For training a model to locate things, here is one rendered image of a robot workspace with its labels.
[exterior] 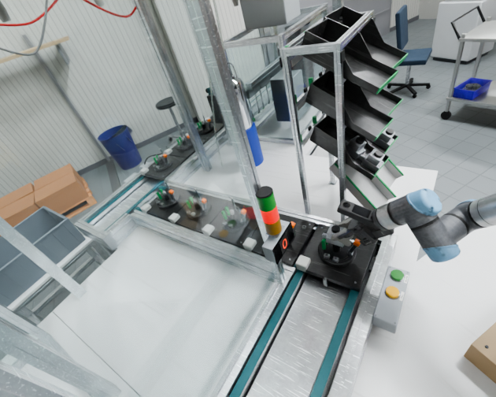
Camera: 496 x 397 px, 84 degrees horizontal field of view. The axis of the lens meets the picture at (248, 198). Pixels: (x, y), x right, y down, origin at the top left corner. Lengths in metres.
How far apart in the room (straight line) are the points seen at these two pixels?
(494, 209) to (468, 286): 0.46
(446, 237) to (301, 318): 0.52
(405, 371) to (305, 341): 0.30
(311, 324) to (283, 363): 0.15
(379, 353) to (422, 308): 0.23
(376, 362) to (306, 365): 0.22
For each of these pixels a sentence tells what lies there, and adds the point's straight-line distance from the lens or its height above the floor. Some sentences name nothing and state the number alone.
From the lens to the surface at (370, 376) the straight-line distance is 1.08.
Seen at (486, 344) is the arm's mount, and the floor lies 0.94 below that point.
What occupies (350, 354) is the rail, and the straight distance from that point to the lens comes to 0.99.
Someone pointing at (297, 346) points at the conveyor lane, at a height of 0.92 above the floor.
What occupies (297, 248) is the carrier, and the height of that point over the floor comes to 0.97.
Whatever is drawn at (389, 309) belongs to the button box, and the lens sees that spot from 1.05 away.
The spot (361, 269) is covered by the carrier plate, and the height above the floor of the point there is 0.97.
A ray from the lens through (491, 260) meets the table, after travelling 1.38.
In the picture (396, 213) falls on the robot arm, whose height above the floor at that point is 1.28.
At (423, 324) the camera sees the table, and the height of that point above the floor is 0.86.
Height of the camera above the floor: 1.89
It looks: 39 degrees down
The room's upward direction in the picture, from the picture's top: 18 degrees counter-clockwise
